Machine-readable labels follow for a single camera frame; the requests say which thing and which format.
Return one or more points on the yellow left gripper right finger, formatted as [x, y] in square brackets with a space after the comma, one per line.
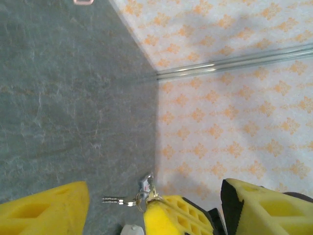
[274, 213]

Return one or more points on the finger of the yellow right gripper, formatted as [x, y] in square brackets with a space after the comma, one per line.
[176, 218]

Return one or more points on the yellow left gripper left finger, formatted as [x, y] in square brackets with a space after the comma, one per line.
[36, 213]

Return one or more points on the silver key with red mark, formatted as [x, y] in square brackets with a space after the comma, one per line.
[146, 184]

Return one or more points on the silver key with long blade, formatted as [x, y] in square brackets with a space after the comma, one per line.
[115, 201]

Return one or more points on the white rounded object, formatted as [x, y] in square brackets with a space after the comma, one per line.
[132, 230]

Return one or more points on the pink curved object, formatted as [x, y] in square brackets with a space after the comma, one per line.
[83, 2]

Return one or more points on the silver metal rail strip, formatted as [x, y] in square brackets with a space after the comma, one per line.
[232, 64]

